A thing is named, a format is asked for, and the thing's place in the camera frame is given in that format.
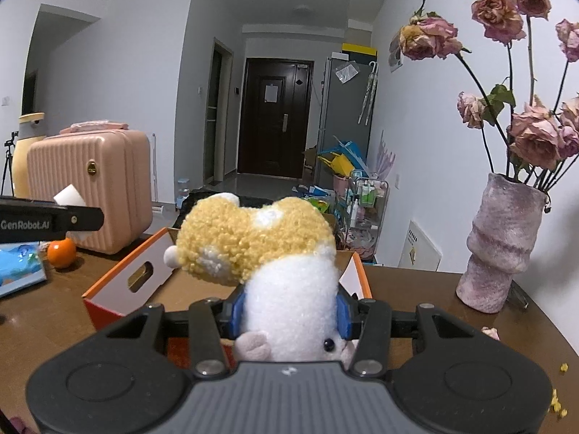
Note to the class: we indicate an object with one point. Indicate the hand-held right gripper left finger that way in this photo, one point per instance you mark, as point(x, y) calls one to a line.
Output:
point(238, 318)

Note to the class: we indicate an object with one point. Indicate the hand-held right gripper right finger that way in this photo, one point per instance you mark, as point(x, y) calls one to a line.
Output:
point(343, 321)

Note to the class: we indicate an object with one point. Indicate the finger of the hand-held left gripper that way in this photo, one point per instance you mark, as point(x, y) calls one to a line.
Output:
point(86, 219)

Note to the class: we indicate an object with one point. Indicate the white sponge block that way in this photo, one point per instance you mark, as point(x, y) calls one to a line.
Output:
point(70, 194)

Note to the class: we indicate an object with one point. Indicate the yellow and white plush hamster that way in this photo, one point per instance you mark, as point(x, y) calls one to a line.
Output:
point(289, 289)

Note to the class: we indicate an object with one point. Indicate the orange cardboard box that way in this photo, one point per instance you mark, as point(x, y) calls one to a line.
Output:
point(113, 290)

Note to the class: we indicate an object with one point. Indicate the pink ribbed suitcase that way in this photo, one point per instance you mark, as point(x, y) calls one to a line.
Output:
point(90, 199)

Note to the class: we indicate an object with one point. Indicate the orange fruit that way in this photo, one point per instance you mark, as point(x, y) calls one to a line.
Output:
point(61, 253)

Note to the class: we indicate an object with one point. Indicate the blue printed packet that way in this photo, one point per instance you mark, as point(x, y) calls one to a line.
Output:
point(20, 266)

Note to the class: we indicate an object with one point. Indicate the cream yellow bin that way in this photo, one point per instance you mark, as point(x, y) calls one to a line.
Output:
point(25, 162)

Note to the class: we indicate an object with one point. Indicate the black tripod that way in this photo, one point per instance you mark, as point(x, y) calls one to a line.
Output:
point(9, 158)

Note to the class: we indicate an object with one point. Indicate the pink flat pouch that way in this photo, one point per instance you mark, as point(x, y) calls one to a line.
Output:
point(95, 126)

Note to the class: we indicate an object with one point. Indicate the clear water bottle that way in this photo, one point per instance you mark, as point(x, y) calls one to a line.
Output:
point(182, 194)

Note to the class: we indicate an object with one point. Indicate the white leaning board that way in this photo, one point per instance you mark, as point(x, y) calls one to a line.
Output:
point(423, 248)

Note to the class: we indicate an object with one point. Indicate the black bag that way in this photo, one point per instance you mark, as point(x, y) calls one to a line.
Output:
point(253, 201)

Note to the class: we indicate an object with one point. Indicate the pink bucket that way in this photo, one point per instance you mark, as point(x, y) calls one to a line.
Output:
point(339, 185)

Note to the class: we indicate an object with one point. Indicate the dried pink petal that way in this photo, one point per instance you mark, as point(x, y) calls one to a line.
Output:
point(491, 333)

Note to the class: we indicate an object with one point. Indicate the brown cardboard carton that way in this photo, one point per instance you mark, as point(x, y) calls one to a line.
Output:
point(310, 160)

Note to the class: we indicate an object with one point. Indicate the blue folded carton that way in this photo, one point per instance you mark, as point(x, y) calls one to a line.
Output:
point(353, 149)

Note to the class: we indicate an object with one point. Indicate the mauve textured vase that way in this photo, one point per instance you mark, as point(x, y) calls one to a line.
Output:
point(502, 235)

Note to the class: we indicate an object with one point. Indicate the dark wooden entrance door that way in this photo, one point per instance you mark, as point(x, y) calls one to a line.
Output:
point(273, 135)

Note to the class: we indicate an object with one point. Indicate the grey refrigerator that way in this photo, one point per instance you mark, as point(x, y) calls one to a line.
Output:
point(337, 117)

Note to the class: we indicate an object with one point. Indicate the white paper notice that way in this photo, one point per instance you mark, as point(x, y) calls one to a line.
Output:
point(271, 93)

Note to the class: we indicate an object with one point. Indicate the yellow petal crumbs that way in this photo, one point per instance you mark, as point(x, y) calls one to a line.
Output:
point(555, 400)

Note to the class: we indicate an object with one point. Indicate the white hanging umbrella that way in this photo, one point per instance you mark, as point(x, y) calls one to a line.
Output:
point(367, 95)

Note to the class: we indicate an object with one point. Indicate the clear plastic bag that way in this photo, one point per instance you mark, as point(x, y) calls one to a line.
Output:
point(347, 72)

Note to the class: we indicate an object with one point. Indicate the bunch of dried pink roses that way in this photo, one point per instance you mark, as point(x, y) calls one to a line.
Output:
point(533, 135)

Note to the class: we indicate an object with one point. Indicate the yellow and black box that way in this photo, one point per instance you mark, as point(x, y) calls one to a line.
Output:
point(359, 51)

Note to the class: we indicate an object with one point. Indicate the white wall socket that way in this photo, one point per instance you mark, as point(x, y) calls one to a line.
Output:
point(396, 181)

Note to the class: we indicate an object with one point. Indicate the side doorway frame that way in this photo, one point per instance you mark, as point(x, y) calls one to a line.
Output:
point(212, 113)

